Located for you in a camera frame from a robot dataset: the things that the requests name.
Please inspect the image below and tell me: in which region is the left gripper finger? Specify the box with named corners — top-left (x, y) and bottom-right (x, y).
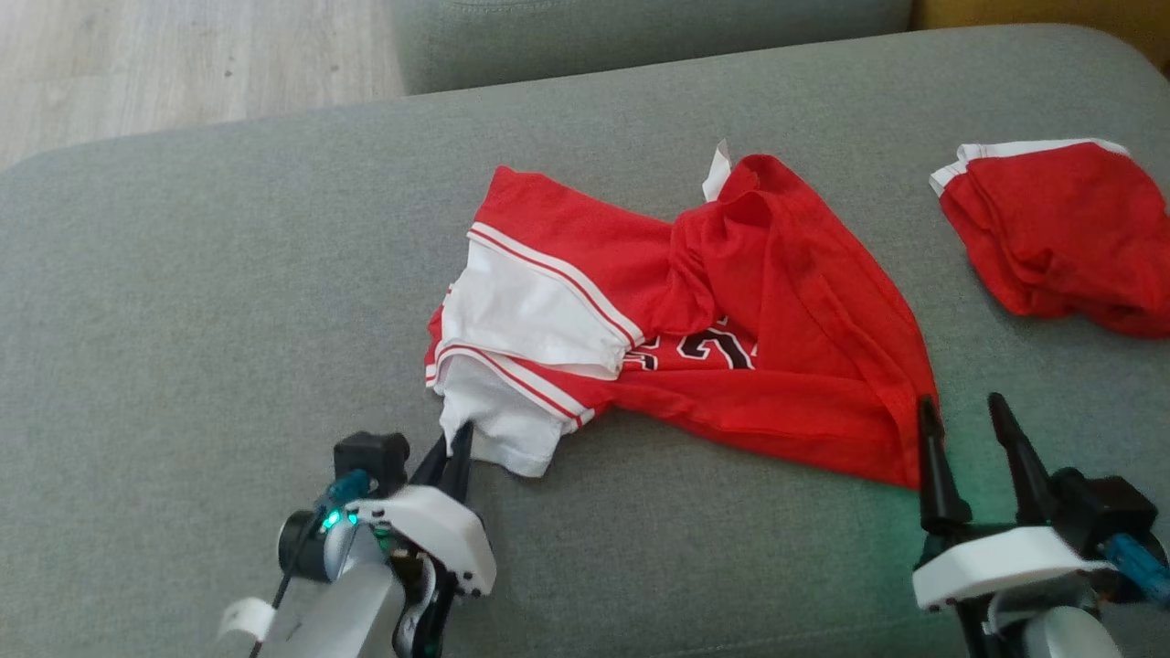
top-left (443, 420), bottom-right (476, 505)
top-left (409, 434), bottom-right (452, 491)

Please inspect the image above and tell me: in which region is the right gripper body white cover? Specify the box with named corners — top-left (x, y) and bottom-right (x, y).
top-left (912, 525), bottom-right (1116, 611)

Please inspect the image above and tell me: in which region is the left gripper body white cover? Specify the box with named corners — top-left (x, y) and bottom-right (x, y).
top-left (346, 484), bottom-right (497, 600)

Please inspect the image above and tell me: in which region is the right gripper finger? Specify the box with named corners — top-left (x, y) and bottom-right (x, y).
top-left (917, 395), bottom-right (973, 536)
top-left (987, 393), bottom-right (1061, 526)

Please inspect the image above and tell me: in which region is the red shorts white side stripe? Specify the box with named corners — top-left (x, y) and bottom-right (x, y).
top-left (930, 139), bottom-right (1170, 339)

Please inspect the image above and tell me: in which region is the red basketball jersey number 23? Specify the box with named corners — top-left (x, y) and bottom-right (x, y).
top-left (425, 139), bottom-right (941, 490)

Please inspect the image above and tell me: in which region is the grey fabric sofa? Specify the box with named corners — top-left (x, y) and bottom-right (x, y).
top-left (0, 23), bottom-right (1170, 658)

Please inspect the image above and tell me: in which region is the small grey sofa cushion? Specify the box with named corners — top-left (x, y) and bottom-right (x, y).
top-left (388, 0), bottom-right (915, 97)

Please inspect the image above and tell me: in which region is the blue left camera connector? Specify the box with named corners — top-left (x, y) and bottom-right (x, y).
top-left (318, 469), bottom-right (373, 505)

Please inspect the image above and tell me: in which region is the blue camera connector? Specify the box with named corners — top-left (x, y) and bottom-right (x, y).
top-left (318, 469), bottom-right (373, 505)
top-left (1104, 533), bottom-right (1170, 609)

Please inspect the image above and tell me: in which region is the blue right camera connector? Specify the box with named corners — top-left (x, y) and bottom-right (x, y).
top-left (1104, 533), bottom-right (1170, 609)

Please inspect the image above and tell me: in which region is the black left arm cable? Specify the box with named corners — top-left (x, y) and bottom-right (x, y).
top-left (249, 512), bottom-right (325, 658)

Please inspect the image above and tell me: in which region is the white cable tag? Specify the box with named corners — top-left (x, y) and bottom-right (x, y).
top-left (218, 598), bottom-right (275, 641)

